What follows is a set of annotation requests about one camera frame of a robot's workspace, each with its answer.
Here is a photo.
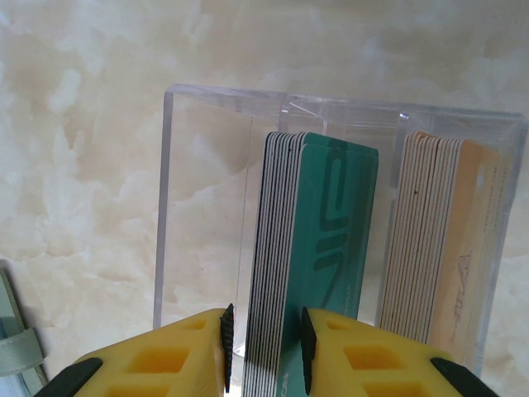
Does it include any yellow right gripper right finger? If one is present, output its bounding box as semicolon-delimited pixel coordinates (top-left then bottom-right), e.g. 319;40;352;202
300;306;497;397

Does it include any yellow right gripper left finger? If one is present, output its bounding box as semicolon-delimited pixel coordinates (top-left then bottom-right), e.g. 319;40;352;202
49;304;236;397

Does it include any teal plastic card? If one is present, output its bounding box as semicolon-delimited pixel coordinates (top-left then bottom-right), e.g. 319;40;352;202
283;142;380;397

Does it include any teal plastic lid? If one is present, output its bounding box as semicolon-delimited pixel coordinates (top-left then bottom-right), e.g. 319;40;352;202
0;258;50;397

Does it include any clear acrylic card box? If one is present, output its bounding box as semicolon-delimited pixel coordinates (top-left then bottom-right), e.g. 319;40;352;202
152;82;522;380

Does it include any cream card stack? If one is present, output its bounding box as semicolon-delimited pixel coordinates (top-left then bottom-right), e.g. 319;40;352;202
378;131;503;357

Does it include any teal card stack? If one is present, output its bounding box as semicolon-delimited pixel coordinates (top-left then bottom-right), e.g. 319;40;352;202
241;131;352;397

